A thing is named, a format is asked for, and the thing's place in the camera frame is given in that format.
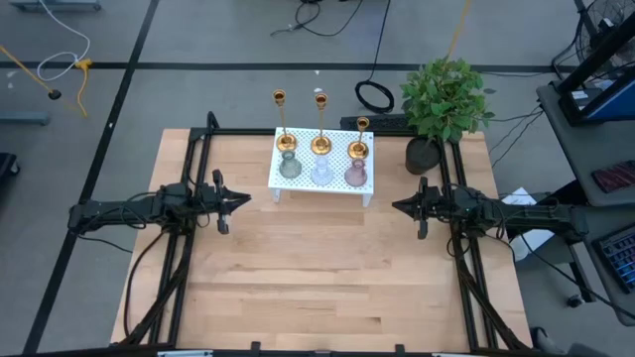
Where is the coiled black cable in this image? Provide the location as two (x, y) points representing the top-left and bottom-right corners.
(353, 0), (397, 115)

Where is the grey desk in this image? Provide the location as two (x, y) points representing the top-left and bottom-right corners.
(535, 78), (635, 328)

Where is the black floor object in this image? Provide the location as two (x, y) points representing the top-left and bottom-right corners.
(0, 152), (21, 182)

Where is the dark red flat item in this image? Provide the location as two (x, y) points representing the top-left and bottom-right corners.
(589, 160), (635, 194)

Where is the green leafy plant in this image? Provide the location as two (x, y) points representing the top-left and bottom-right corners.
(399, 57), (496, 145)

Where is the tall brass candlestick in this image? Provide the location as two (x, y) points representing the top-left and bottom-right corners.
(272, 88), (299, 153)
(310, 92), (333, 156)

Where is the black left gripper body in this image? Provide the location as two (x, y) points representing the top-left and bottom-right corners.
(197, 170), (232, 235)

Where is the white perforated metal shelf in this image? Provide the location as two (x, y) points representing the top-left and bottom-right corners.
(266, 127), (376, 208)

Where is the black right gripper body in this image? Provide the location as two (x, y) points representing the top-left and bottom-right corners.
(415, 176), (452, 241)

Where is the black fan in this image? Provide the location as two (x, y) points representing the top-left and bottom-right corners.
(574, 0), (635, 68)

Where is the blue screen device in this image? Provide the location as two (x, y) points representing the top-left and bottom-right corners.
(558, 68), (635, 128)

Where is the orange rod with black tip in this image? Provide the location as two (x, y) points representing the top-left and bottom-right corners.
(0, 44), (64, 101)

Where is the blue backlit keyboard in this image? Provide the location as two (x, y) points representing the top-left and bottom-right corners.
(591, 223), (635, 295)

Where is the green glass candle holder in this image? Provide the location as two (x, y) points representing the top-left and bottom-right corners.
(278, 150), (304, 179)

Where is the white floor cable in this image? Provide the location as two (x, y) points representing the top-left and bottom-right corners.
(36, 0), (91, 83)

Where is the pink glass candle holder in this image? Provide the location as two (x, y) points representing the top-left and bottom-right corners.
(343, 158), (369, 188)

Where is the short brass candlestick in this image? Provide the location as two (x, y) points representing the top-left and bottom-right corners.
(346, 116), (371, 161)

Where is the white paper sheet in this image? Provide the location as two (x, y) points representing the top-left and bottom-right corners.
(500, 186), (556, 263)

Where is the black aluminium frame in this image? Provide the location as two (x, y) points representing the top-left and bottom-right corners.
(111, 111), (535, 357)

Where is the black plant pot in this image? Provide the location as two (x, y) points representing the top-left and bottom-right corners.
(404, 136), (443, 177)

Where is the clear glass candle holder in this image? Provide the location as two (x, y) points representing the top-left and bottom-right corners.
(310, 156), (334, 187)

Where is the orange strap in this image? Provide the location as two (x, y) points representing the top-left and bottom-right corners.
(444, 0), (473, 61)

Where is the black floor cable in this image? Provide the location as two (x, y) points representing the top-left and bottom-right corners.
(270, 0), (366, 39)

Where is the black diagonal stand bar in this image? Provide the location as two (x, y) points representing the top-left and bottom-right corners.
(554, 22), (635, 95)

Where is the yellow cable with plug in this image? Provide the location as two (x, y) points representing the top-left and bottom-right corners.
(72, 58), (94, 119)

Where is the grey furniture foot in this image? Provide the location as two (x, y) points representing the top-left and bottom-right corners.
(0, 111), (51, 127)
(8, 0), (103, 13)

